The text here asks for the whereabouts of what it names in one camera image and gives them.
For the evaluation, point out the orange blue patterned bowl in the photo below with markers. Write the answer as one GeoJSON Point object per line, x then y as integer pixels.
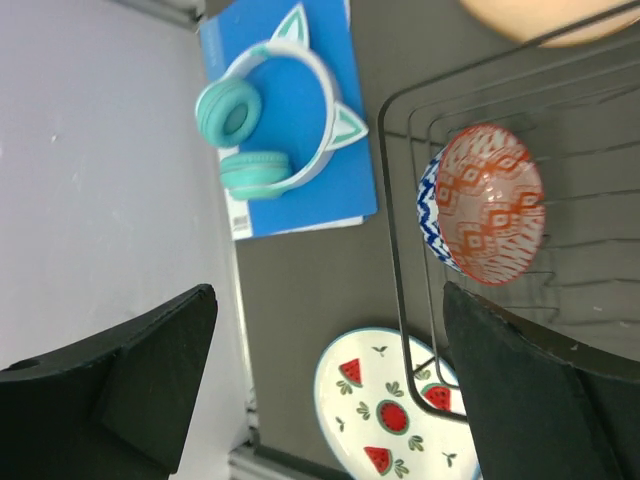
{"type": "Point", "coordinates": [480, 205]}

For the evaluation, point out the peach bird plate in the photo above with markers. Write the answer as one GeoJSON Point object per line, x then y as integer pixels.
{"type": "Point", "coordinates": [523, 20]}

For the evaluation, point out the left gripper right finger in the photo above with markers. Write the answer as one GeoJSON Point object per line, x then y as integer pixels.
{"type": "Point", "coordinates": [540, 405]}

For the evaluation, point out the watermelon pattern plate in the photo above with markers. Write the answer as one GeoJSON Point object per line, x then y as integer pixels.
{"type": "Point", "coordinates": [370, 421]}

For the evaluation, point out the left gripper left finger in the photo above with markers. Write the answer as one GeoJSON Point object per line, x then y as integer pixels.
{"type": "Point", "coordinates": [115, 405]}

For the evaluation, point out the teal cat ear headphones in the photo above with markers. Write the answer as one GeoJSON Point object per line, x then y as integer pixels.
{"type": "Point", "coordinates": [279, 113]}

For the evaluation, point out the black wire dish rack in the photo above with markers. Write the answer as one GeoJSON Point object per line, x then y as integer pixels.
{"type": "Point", "coordinates": [577, 110]}

